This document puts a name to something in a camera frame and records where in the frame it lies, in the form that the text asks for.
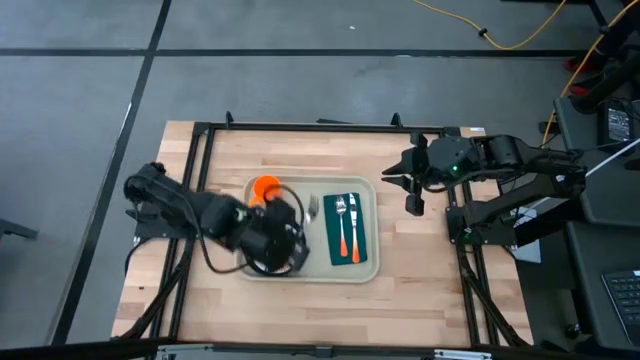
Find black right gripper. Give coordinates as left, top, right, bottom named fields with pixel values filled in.
left=382, top=131, right=432, bottom=217

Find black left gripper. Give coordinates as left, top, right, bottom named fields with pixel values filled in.
left=239, top=198, right=312, bottom=275

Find dark green cloth napkin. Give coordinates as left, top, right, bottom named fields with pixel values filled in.
left=322, top=192, right=369, bottom=267

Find orange-handled metal spoon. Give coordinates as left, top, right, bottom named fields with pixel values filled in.
left=334, top=195, right=350, bottom=259

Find beige plastic tray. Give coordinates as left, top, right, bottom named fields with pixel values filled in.
left=241, top=174, right=380, bottom=285

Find white plate with black rim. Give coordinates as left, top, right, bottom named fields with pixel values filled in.
left=243, top=257, right=304, bottom=278

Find orange mug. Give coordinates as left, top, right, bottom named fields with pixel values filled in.
left=248, top=174, right=284, bottom=209

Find white paper sheet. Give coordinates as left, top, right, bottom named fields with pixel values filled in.
left=512, top=207, right=544, bottom=265

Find red floor object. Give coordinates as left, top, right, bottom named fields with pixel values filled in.
left=567, top=57, right=601, bottom=97

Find dark grey desk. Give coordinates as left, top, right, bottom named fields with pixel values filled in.
left=553, top=96, right=640, bottom=229
left=564, top=222, right=640, bottom=351

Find black stand legs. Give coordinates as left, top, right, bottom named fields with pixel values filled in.
left=569, top=0, right=640, bottom=114

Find black device with label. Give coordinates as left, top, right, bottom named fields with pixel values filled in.
left=597, top=98, right=637, bottom=151

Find black keyboard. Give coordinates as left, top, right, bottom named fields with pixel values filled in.
left=601, top=269, right=640, bottom=347

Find dark grey stand foot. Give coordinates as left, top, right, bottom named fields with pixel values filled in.
left=0, top=218, right=40, bottom=240

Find black aluminium table frame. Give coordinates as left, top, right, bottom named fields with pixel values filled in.
left=112, top=110, right=534, bottom=351

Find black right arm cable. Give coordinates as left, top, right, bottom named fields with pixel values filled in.
left=424, top=164, right=586, bottom=195

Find yellow floor cable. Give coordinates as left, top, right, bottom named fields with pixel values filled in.
left=412, top=0, right=569, bottom=51

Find yellow hanging cable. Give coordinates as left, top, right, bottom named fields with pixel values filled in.
left=542, top=0, right=640, bottom=146

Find black camera rig bar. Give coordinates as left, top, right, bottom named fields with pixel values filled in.
left=0, top=337, right=640, bottom=360

